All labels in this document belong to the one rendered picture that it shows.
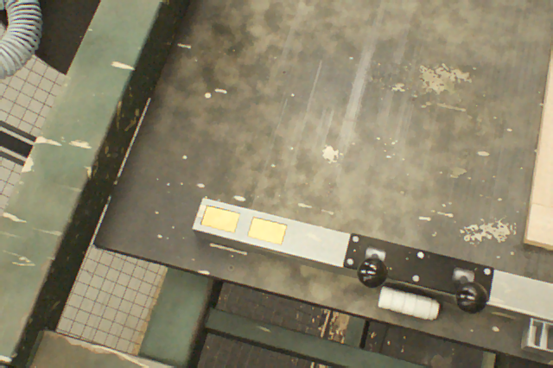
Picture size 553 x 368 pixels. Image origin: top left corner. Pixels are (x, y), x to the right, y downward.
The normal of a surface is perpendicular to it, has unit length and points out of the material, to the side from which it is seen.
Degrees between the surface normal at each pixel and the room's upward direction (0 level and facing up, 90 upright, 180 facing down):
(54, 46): 90
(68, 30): 90
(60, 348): 53
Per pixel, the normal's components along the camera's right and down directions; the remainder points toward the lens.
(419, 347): -0.80, -0.42
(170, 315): -0.05, -0.39
